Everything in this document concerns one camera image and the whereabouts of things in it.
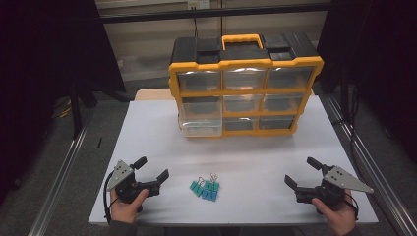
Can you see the clear plastic pulled-out drawer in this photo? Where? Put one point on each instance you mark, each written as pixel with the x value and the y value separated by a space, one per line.
pixel 201 128

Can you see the yellow black drawer organizer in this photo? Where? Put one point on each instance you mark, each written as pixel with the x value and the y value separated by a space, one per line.
pixel 242 55

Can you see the person's left hand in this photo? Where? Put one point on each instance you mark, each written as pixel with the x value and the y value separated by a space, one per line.
pixel 126 211

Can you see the black metal stand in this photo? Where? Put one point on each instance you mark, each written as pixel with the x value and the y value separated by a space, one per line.
pixel 76 108

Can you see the person's right hand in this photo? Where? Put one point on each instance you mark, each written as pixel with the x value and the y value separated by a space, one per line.
pixel 341 218

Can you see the small black floor object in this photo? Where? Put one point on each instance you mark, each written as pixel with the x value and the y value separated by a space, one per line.
pixel 99 143

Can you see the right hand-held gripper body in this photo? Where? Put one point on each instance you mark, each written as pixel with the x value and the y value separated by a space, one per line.
pixel 331 191

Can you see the black curtain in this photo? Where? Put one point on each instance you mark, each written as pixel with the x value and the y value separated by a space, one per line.
pixel 39 65
pixel 380 65

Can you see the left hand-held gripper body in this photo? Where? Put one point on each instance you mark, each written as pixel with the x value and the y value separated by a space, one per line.
pixel 126 187

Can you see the grid of clear organizer drawers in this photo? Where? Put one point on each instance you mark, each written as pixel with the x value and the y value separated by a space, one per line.
pixel 244 79

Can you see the black horizontal bar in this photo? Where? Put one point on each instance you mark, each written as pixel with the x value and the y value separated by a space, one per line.
pixel 209 13

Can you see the pile of teal binder clips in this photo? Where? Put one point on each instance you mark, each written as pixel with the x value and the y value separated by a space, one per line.
pixel 208 191

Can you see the white wall outlet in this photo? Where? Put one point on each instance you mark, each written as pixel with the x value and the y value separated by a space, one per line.
pixel 199 4

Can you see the aluminium floor rail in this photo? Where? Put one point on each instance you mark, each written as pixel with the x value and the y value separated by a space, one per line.
pixel 367 154
pixel 59 177

